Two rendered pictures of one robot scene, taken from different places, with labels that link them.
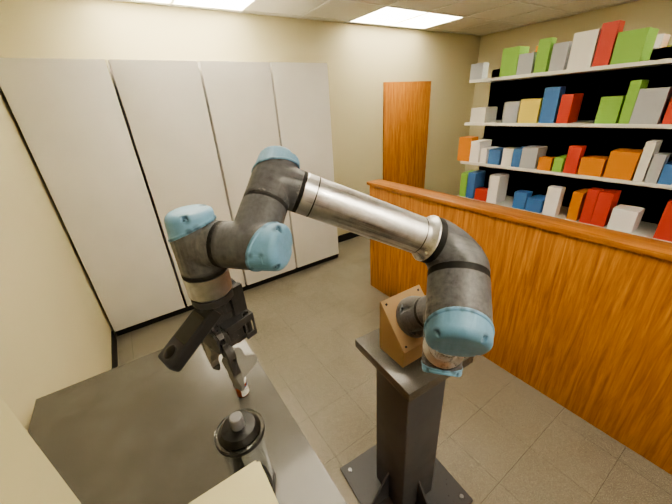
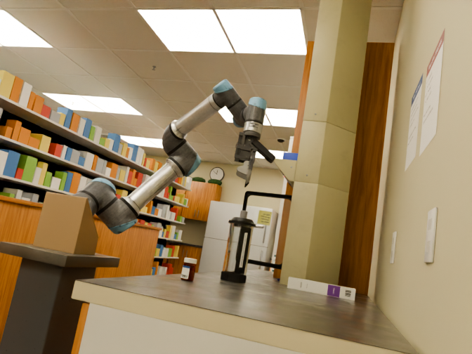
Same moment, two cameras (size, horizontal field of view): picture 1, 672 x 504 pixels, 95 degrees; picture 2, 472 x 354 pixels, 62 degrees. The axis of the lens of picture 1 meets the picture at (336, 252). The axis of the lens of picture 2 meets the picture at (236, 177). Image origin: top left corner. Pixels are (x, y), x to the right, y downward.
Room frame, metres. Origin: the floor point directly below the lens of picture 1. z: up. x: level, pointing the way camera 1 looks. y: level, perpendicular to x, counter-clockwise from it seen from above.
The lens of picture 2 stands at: (1.52, 1.38, 1.07)
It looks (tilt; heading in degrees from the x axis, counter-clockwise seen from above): 10 degrees up; 229
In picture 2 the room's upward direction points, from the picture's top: 10 degrees clockwise
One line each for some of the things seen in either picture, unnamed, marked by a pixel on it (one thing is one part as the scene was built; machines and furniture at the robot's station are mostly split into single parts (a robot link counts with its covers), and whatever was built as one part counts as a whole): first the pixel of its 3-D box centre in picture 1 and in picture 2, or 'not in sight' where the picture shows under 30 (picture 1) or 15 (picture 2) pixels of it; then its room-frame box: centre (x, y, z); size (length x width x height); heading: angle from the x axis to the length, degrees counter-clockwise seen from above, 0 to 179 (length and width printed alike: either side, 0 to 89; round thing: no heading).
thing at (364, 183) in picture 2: not in sight; (335, 157); (-0.29, 0.11, 1.64); 0.49 x 0.03 x 1.40; 123
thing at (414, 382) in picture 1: (411, 350); (62, 255); (0.92, -0.27, 0.92); 0.32 x 0.32 x 0.04; 29
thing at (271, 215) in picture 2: not in sight; (265, 228); (-0.07, -0.14, 1.19); 0.30 x 0.01 x 0.40; 113
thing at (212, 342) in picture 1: (222, 316); (247, 148); (0.48, 0.22, 1.46); 0.09 x 0.08 x 0.12; 139
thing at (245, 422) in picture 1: (238, 426); (243, 219); (0.46, 0.24, 1.18); 0.09 x 0.09 x 0.07
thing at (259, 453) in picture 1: (248, 458); (237, 249); (0.46, 0.24, 1.06); 0.11 x 0.11 x 0.21
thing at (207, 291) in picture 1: (207, 281); (253, 129); (0.47, 0.23, 1.54); 0.08 x 0.08 x 0.05
